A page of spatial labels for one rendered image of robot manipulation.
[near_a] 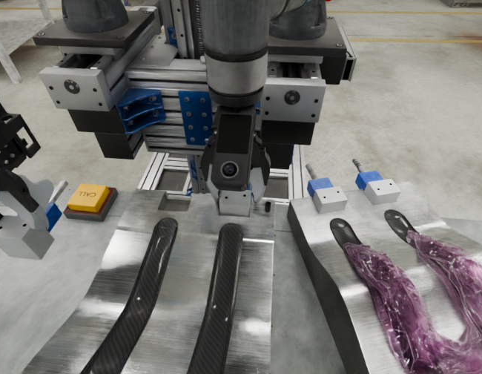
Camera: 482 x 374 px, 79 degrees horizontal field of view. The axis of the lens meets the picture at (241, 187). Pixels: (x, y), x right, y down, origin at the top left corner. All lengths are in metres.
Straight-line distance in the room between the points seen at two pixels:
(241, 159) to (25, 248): 0.32
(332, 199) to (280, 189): 0.95
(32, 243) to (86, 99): 0.40
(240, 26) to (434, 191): 1.89
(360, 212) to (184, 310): 0.36
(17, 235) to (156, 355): 0.24
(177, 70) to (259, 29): 0.51
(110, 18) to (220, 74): 0.53
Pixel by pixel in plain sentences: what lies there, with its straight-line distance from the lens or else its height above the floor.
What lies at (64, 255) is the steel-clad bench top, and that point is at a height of 0.80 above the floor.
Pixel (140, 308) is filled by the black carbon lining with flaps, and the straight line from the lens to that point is 0.45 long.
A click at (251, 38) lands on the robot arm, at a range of 0.34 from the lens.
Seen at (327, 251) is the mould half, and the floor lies 0.86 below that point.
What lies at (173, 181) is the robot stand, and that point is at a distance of 1.56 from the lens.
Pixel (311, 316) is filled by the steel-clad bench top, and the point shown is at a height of 0.80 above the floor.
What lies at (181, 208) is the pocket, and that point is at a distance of 0.56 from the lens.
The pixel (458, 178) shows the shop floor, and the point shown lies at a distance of 2.29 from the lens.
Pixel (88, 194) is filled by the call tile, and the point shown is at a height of 0.84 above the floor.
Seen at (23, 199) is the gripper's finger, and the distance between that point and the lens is 0.44.
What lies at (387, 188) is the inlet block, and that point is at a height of 0.88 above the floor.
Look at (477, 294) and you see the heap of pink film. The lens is 0.51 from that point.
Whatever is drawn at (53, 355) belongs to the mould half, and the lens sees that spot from 0.43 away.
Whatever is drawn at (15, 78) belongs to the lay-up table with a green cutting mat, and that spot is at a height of 0.05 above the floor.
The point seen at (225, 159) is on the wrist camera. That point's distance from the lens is 0.36.
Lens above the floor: 1.28
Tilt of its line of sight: 46 degrees down
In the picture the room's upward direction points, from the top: straight up
